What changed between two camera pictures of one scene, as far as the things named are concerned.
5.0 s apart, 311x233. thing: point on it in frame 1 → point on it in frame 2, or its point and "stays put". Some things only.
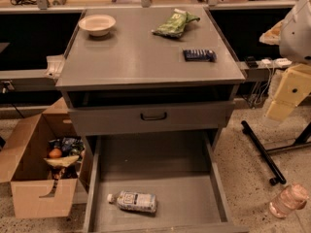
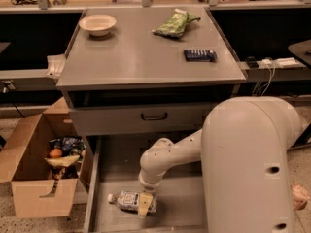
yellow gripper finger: (294, 88) → (145, 201)
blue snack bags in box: (70, 146) stays put
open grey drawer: (184, 170) stays put
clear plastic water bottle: (141, 201) stays put
